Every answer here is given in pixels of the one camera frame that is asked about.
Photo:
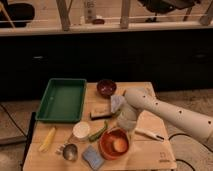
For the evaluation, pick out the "white cup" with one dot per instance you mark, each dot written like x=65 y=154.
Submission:
x=81 y=130

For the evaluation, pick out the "yellow corn cob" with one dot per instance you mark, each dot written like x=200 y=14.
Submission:
x=48 y=140

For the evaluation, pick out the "apple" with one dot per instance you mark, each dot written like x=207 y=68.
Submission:
x=120 y=145

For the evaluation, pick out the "blue sponge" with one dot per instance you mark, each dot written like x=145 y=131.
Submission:
x=93 y=158

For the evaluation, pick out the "red bowl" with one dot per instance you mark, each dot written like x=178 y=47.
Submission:
x=105 y=143

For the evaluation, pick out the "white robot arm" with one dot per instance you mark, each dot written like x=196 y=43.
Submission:
x=198 y=125

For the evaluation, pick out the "grey cloth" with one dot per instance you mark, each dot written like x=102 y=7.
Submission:
x=116 y=102

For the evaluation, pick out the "black board eraser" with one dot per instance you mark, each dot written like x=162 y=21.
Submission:
x=100 y=113

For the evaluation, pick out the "green plastic tray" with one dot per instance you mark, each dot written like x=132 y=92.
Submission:
x=62 y=101

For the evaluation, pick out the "dark maroon bowl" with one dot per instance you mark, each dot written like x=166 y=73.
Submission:
x=106 y=88

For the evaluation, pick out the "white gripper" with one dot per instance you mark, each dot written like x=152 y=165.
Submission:
x=127 y=118

